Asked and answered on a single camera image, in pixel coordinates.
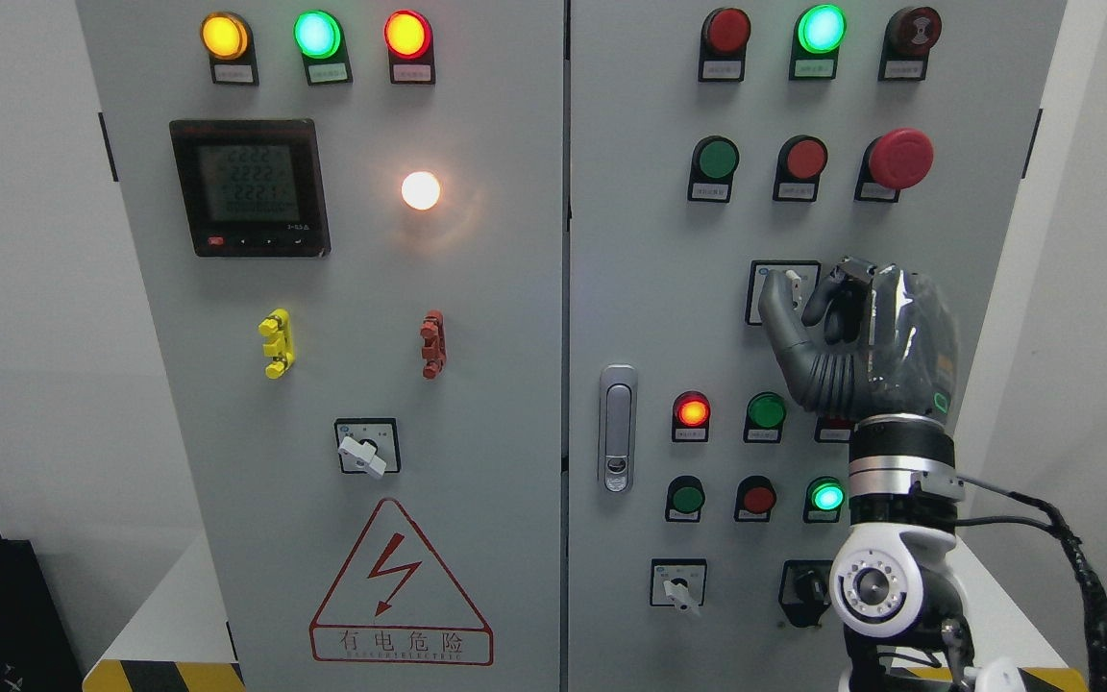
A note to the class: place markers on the green indicator light top right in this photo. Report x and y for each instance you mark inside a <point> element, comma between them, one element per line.
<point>818,34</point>

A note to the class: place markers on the red-orange indicator light left door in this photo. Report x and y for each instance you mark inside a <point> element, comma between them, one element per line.
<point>409,40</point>

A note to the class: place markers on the green indicator light middle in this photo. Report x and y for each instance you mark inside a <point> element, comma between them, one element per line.
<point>765,416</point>

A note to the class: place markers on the red electric hazard sign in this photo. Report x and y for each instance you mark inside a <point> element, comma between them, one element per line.
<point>395,601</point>

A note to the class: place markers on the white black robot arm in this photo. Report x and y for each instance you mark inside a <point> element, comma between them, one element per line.
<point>890,582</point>

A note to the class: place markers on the gray rotary switch left door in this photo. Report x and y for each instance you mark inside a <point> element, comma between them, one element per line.
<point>368,446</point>

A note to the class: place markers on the yellow indicator light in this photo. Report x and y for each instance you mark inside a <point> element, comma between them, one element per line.
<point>227,37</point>

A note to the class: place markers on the silver door latch handle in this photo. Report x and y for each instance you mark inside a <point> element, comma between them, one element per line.
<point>617,387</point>

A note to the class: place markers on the red push button upper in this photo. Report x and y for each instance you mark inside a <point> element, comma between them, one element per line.
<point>798,170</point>

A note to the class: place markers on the red emergency stop button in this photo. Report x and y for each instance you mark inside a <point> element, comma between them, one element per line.
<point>893,162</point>

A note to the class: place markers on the gray robotic right hand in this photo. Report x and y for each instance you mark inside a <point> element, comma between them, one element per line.
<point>870,340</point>

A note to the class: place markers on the gray rotary switch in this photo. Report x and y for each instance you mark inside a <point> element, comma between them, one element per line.
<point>803,276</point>
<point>679,584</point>

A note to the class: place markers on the lit red indicator light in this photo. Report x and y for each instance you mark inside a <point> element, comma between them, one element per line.
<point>691,415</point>

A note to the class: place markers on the red indicator light top right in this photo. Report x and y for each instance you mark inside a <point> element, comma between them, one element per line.
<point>724,37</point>

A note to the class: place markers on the red push button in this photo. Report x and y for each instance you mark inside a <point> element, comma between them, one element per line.
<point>798,170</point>
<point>755,499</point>

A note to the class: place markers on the yellow terminal clip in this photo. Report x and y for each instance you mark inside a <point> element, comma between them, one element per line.
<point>277,343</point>

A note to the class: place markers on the red terminal clip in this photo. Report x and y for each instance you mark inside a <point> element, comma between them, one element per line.
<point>434,346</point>

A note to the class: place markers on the lit green push button lower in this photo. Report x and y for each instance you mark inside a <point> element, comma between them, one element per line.
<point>824,499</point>

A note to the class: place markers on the digital power meter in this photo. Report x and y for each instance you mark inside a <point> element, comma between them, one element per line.
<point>252,187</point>

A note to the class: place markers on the red push button lower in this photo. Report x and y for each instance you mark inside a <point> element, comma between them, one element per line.
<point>755,499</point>

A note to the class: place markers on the dark red buzzer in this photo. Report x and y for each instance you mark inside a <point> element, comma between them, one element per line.
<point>911,33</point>

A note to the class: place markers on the green push button upper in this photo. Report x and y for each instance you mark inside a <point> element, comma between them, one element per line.
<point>712,167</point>

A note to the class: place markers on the white glowing lamp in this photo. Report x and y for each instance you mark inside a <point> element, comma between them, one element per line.
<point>421,190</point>

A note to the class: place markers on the gray electrical cabinet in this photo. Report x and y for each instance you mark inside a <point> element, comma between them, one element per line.
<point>562,135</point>

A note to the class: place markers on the black key selector switch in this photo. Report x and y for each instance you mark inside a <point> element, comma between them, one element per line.
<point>804,591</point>

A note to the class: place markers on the green indicator light left door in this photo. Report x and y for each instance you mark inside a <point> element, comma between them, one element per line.
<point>320,39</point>

